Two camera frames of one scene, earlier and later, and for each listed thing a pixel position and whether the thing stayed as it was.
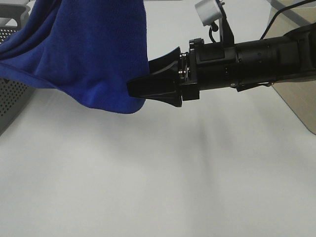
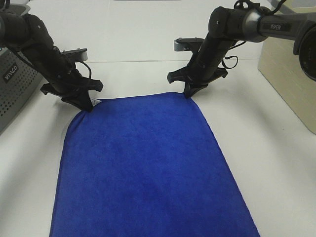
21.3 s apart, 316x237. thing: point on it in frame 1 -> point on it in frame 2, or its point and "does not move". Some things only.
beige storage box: [300, 95] does not move
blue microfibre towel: [88, 50] -> [146, 166]
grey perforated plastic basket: [13, 94] does not move
